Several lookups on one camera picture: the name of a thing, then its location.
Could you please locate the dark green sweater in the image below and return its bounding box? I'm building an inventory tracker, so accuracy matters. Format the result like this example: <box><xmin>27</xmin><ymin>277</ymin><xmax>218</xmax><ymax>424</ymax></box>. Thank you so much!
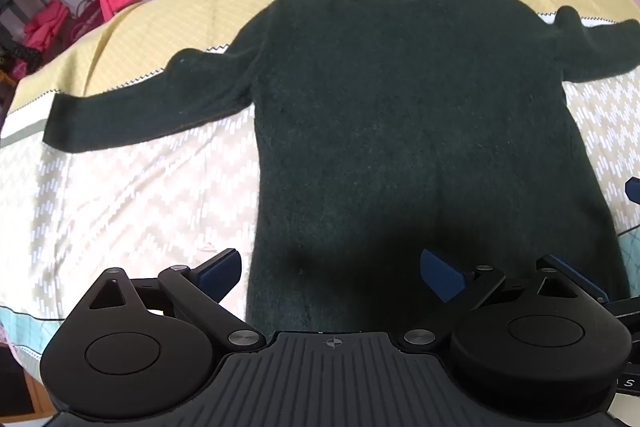
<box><xmin>42</xmin><ymin>0</ymin><xmax>640</xmax><ymax>333</ymax></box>

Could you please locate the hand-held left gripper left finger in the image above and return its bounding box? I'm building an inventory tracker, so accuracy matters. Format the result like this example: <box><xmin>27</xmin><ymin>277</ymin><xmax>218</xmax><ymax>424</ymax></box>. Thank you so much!
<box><xmin>88</xmin><ymin>248</ymin><xmax>267</xmax><ymax>351</ymax></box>

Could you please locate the red clothes pile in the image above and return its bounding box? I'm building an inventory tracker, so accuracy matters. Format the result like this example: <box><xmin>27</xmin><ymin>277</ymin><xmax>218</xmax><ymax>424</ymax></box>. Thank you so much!
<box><xmin>22</xmin><ymin>0</ymin><xmax>107</xmax><ymax>54</ymax></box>

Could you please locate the dark furniture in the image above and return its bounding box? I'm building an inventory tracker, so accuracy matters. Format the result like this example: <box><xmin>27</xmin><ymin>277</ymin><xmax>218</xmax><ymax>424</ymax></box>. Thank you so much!
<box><xmin>0</xmin><ymin>0</ymin><xmax>47</xmax><ymax>80</ymax></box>

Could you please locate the yellow beige patterned bedspread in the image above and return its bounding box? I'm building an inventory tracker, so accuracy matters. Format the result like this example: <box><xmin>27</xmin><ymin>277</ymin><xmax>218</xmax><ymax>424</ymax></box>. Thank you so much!
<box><xmin>0</xmin><ymin>0</ymin><xmax>640</xmax><ymax>375</ymax></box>

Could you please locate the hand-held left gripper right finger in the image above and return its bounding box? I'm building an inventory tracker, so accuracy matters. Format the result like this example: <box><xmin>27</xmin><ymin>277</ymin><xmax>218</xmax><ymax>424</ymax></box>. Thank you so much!
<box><xmin>399</xmin><ymin>249</ymin><xmax>576</xmax><ymax>352</ymax></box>

